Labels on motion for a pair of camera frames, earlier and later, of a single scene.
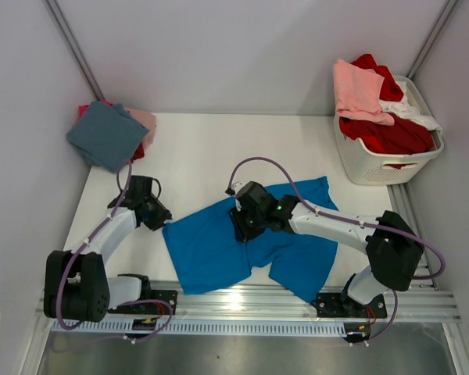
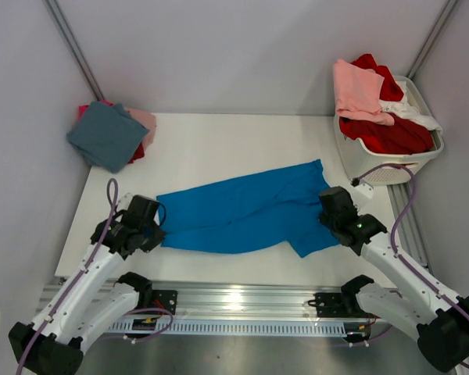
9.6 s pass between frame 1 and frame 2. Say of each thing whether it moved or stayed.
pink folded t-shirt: stayed
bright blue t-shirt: moved
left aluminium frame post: stayed
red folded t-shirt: stayed
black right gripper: moved
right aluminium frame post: stayed
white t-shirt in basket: stayed
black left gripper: moved
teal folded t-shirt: stayed
